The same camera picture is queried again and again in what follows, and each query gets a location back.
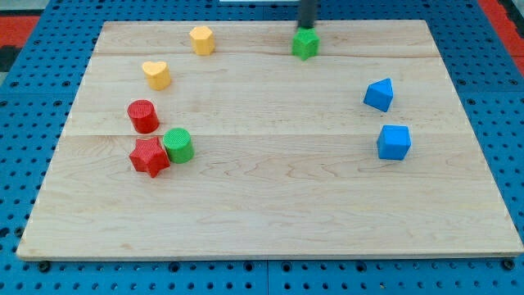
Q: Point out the wooden board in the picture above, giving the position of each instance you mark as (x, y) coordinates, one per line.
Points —
(285, 159)

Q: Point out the green cylinder block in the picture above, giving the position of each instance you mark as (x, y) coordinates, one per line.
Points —
(178, 145)

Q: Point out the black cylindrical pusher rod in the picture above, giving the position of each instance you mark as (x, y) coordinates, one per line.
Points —
(307, 14)

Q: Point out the blue cube block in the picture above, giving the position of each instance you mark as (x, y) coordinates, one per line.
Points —
(393, 142)

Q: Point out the yellow heart block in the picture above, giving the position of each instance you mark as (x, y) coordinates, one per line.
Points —
(157, 74)

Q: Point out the yellow hexagon block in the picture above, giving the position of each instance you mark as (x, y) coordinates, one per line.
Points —
(202, 40)

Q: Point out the red cylinder block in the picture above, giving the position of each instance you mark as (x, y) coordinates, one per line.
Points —
(142, 114)

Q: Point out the green star block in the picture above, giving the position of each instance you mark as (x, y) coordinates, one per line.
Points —
(305, 43)

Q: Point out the red star block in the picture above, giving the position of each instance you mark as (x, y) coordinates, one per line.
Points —
(149, 156)

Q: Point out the blue triangular prism block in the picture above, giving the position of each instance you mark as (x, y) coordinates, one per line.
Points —
(380, 95)

